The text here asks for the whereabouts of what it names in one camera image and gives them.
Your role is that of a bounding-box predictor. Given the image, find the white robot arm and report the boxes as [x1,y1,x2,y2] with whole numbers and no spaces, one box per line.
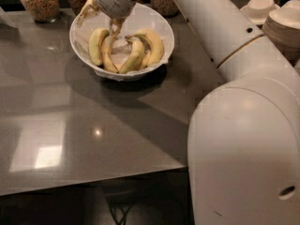
[174,0,300,225]

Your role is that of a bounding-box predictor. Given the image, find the right large yellow banana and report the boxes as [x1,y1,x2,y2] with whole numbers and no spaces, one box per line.
[133,28,164,68]

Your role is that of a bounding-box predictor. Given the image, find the small hidden yellow banana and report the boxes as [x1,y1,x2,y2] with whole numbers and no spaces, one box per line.
[138,52,151,70]

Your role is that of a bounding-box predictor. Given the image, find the left stack paper bowls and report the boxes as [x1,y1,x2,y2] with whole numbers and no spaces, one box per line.
[240,0,279,26]

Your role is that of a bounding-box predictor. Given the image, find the left glass cereal jar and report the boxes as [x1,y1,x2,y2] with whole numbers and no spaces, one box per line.
[20,0,60,23]

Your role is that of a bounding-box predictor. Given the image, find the stack paper bowls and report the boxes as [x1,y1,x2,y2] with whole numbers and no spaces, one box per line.
[262,0,300,66]
[240,0,279,26]

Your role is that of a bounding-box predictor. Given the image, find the dark stool under table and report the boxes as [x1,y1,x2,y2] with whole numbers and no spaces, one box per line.
[101,179,153,225]

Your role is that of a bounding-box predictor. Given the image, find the green-yellow banana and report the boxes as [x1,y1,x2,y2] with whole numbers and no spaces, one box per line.
[88,28,110,67]

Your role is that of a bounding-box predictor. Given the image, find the white paper at left edge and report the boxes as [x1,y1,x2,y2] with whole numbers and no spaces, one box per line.
[0,7,17,28]

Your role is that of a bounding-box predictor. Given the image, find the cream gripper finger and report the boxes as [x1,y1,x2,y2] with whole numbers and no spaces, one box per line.
[76,0,100,27]
[108,19,125,53]

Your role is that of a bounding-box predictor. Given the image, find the large white bowl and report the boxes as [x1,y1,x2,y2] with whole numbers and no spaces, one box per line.
[68,0,175,83]

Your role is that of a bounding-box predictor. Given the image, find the right stack paper bowls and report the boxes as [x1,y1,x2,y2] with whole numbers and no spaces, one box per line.
[262,0,300,66]

